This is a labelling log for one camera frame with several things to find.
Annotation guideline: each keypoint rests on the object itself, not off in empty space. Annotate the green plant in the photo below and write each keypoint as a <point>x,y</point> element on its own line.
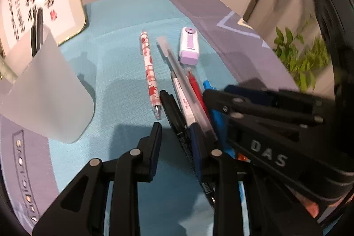
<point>301,59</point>

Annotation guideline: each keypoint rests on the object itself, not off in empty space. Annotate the red white patterned pen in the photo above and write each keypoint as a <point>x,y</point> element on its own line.
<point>149,73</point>

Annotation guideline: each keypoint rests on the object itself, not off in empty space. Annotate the clear plastic pen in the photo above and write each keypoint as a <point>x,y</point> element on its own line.
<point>177,67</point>

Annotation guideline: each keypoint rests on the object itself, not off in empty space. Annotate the black marker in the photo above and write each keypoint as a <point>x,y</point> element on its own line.
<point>171,111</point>

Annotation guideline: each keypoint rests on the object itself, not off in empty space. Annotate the black curved frame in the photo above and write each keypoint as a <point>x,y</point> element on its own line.
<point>334,31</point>

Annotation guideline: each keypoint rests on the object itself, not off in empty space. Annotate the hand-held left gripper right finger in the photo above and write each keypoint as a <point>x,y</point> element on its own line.
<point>196,147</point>

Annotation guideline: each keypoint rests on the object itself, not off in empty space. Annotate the blue pen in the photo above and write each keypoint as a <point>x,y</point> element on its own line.
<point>217,120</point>

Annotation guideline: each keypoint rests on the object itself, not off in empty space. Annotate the translucent white cup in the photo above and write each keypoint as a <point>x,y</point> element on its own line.
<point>47,86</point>

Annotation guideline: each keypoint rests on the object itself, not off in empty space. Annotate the black pen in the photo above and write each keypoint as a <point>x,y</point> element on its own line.
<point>37,28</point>

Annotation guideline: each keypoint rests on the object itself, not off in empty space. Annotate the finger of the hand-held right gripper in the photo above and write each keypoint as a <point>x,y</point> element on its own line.
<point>249,92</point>
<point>215,97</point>

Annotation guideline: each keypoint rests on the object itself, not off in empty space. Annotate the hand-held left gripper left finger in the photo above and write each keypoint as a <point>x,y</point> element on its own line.
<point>155,147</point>

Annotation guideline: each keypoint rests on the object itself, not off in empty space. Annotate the blue and purple desk mat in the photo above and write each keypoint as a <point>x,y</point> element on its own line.
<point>116,59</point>

